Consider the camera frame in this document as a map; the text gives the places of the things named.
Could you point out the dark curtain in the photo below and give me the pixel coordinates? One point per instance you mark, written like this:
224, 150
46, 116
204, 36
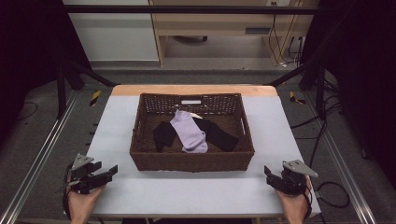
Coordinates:
364, 68
28, 49

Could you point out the light purple sock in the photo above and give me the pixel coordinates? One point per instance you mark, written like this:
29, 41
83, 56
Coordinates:
190, 132

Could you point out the black sock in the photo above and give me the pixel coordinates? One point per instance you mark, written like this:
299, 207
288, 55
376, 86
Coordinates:
221, 137
163, 134

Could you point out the aluminium floor rail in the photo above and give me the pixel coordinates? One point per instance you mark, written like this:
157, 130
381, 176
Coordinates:
339, 161
40, 155

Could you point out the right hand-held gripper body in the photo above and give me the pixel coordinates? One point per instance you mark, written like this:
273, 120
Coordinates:
294, 180

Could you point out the beige sock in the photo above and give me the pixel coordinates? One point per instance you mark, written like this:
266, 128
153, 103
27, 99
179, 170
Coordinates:
196, 115

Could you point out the black horizontal frame bar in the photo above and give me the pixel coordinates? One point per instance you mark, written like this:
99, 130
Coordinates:
186, 9

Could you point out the black metal stand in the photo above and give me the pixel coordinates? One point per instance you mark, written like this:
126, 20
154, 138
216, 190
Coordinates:
61, 90
320, 90

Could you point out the light wooden desk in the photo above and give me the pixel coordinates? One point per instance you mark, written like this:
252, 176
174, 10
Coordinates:
218, 23

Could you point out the white table mat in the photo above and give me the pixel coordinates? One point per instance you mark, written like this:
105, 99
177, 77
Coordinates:
115, 133

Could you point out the person's right hand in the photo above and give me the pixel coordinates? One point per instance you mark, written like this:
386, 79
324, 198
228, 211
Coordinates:
295, 205

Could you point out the brown wicker basket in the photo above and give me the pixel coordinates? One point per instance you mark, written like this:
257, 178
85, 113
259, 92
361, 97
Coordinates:
193, 161

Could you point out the person's left hand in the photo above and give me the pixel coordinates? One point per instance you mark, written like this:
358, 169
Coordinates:
81, 203

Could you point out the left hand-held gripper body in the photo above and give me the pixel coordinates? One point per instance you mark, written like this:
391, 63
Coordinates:
81, 174

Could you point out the yellow black tape marker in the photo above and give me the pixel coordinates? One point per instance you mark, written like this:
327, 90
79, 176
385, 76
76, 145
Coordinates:
95, 97
294, 98

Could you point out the white cabinet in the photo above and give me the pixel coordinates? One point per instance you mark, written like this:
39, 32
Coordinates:
118, 34

